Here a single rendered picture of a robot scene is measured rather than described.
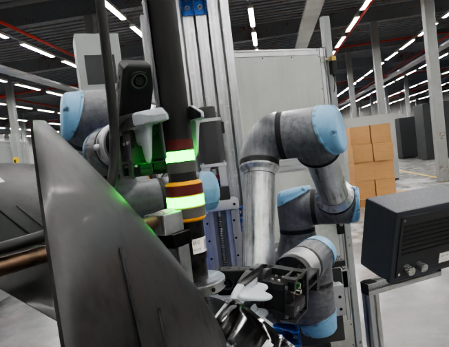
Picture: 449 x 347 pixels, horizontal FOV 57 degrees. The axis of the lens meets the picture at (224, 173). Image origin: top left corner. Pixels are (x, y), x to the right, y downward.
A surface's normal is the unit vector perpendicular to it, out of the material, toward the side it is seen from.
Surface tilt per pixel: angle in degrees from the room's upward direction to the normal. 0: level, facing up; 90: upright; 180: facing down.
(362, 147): 90
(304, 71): 90
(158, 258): 74
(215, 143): 90
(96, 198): 68
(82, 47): 90
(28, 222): 45
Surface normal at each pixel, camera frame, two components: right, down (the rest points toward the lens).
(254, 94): 0.36, 0.02
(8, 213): 0.52, -0.75
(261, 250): 0.05, -0.32
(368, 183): -0.12, 0.07
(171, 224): 0.82, -0.07
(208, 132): 0.10, 0.04
